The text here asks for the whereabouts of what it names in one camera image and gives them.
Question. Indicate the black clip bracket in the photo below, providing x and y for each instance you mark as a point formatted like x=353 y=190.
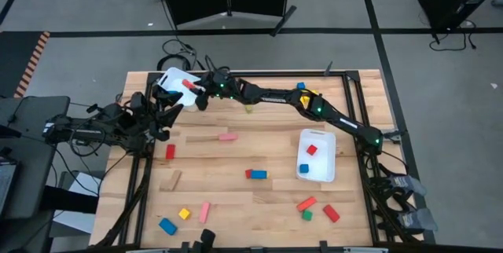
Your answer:
x=328 y=68

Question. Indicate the dark laptop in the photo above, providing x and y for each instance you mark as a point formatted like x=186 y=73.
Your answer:
x=6 y=182

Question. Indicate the blue rectangular wooden block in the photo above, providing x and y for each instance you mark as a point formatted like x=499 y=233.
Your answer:
x=173 y=92
x=167 y=226
x=259 y=174

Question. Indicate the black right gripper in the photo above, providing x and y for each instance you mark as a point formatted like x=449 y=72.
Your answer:
x=220 y=86

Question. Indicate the small blue wooden cube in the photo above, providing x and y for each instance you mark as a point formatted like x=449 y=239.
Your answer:
x=303 y=168
x=300 y=85

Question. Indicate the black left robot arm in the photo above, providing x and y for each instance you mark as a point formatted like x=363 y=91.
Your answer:
x=90 y=129

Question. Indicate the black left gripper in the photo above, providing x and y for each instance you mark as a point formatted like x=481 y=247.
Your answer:
x=147 y=113

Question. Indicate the natural wood long block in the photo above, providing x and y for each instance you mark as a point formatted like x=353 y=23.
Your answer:
x=171 y=180

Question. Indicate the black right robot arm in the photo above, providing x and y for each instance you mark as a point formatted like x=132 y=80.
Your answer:
x=275 y=96

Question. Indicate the dark grey desk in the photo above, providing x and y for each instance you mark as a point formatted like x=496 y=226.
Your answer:
x=31 y=158

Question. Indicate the long lime green block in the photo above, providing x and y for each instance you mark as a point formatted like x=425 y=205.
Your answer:
x=248 y=108

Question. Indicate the black floor mat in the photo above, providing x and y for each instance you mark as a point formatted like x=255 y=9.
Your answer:
x=15 y=60

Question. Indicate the pink long wooden block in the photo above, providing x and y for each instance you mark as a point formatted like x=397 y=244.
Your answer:
x=204 y=212
x=228 y=136

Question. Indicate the black desk leg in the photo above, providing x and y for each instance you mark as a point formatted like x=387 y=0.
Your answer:
x=67 y=200

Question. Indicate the orange-red long wooden block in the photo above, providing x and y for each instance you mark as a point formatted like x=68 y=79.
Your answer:
x=306 y=203

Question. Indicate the white box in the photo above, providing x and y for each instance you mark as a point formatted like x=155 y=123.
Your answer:
x=86 y=182

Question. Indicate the small green wooden cube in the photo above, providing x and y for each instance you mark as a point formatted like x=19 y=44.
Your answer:
x=307 y=215

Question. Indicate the red rectangular wooden block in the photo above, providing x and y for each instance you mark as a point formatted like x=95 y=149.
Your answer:
x=331 y=213
x=170 y=151

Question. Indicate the grey weight bag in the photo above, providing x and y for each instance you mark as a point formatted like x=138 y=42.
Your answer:
x=420 y=219
x=408 y=184

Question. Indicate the red long wooden block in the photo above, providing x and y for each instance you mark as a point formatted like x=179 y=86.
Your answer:
x=188 y=84

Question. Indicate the white plastic bin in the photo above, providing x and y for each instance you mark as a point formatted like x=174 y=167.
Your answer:
x=177 y=78
x=324 y=143

